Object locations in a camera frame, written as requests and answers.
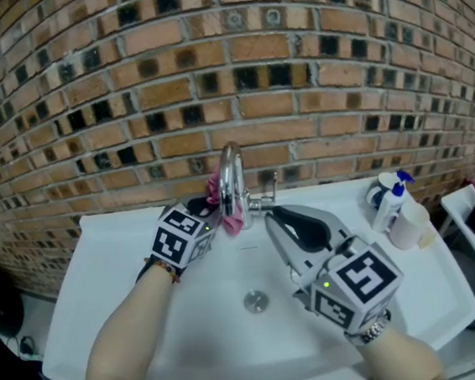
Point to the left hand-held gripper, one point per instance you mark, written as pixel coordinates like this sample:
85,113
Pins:
179,241

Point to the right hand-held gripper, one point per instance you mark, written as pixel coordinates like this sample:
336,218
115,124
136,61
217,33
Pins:
357,286

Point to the pink cloth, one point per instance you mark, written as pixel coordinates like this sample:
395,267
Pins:
233,225

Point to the chrome faucet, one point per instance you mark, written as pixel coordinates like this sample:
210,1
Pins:
229,173

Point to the person's left forearm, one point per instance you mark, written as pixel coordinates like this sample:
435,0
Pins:
126,331

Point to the person's right forearm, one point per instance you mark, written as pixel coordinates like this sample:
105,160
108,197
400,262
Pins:
403,357

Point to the white toothbrush holder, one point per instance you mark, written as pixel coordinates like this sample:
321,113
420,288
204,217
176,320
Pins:
379,206

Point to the metal sink drain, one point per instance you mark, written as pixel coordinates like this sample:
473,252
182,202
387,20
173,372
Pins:
256,301

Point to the white round bottle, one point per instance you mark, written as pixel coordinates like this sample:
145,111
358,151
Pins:
410,230

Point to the silver wristwatch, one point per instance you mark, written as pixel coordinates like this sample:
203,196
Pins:
372,331

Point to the pale yellow soap bar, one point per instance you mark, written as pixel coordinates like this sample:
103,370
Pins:
426,242

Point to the white sink basin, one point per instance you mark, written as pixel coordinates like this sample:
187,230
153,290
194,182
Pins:
238,353

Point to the black chair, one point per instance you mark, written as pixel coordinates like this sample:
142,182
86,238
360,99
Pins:
1,307

